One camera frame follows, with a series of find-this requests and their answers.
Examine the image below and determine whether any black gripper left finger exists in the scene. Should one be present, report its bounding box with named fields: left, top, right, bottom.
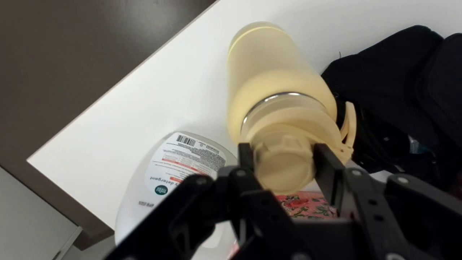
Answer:
left=107, top=141, right=309, bottom=260

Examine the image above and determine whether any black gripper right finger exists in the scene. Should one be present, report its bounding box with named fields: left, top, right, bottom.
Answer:
left=312, top=141, right=462, bottom=260

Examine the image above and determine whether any yellow water bottle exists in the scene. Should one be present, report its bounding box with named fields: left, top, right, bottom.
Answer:
left=226, top=20, right=360, bottom=196

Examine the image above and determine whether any translucent white detergent jug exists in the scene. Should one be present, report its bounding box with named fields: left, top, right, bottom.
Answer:
left=115, top=129, right=243, bottom=260

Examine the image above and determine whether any black folded cloth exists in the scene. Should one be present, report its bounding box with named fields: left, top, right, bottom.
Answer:
left=321, top=24, right=462, bottom=193

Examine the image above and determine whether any grey flat panel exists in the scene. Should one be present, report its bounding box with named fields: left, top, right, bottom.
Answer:
left=0, top=164, right=84, bottom=260

